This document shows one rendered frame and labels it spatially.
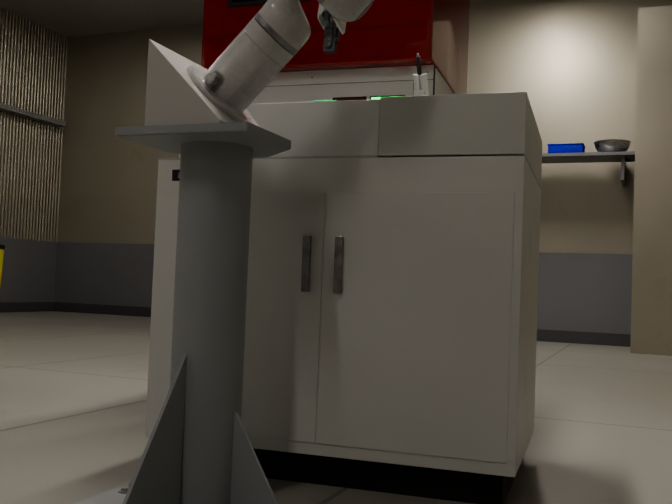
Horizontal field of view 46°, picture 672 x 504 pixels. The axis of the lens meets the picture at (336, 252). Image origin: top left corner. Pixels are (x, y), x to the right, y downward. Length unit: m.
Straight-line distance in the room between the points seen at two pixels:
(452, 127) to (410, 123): 0.10
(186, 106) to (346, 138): 0.46
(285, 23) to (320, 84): 0.98
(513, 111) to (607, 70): 6.63
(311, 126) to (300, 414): 0.72
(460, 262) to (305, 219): 0.40
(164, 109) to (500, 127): 0.77
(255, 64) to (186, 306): 0.54
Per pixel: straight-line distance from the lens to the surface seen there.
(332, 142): 1.98
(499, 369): 1.86
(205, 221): 1.71
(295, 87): 2.74
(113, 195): 10.41
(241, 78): 1.76
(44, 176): 10.75
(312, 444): 2.00
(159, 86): 1.75
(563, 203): 8.30
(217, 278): 1.70
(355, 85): 2.67
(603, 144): 7.84
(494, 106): 1.91
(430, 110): 1.93
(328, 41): 2.08
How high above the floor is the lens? 0.50
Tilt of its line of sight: 2 degrees up
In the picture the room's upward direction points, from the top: 2 degrees clockwise
